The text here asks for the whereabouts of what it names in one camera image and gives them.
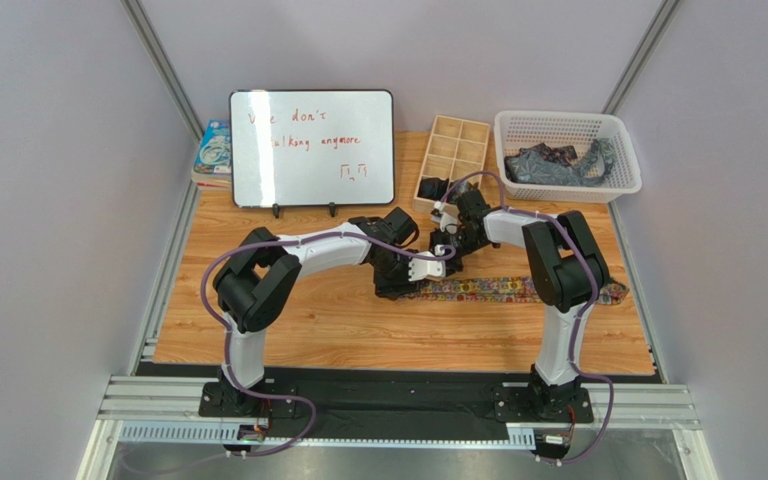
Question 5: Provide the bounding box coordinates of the dark patterned tie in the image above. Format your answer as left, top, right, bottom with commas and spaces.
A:
520, 143, 579, 167

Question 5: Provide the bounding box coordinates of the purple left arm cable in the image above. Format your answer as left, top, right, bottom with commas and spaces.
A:
198, 230, 459, 461

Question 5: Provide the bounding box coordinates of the grey patterned tie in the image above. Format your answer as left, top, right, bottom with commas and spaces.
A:
503, 139, 618, 188

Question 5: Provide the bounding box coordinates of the colourful patterned tie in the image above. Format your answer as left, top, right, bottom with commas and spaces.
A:
400, 274, 630, 307

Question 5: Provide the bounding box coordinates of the blue book stack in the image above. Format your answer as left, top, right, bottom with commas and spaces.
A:
191, 120, 232, 190

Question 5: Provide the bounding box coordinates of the white plastic basket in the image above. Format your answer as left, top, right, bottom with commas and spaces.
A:
493, 110, 643, 204

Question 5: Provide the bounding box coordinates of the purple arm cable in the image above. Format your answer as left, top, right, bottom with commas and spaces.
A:
198, 230, 459, 461
437, 170, 617, 466

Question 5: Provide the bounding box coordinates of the wooden compartment box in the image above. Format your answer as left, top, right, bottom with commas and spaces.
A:
412, 114, 491, 213

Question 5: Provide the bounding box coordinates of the rolled black tie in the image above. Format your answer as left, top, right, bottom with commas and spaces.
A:
416, 177, 450, 201

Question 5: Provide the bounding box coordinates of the whiteboard with red writing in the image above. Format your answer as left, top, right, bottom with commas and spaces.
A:
228, 89, 396, 211

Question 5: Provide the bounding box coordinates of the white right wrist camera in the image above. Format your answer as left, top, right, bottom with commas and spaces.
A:
431, 209, 459, 235

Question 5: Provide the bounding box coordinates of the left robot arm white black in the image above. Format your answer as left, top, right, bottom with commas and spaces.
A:
212, 207, 420, 393

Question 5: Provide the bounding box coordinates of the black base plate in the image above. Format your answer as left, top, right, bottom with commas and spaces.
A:
198, 367, 595, 441

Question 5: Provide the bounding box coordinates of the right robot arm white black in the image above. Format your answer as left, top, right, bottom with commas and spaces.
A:
430, 190, 609, 404

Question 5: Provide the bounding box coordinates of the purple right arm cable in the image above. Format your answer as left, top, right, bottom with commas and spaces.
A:
437, 170, 617, 466

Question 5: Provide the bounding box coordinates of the aluminium frame rail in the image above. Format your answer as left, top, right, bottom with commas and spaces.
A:
78, 367, 717, 479

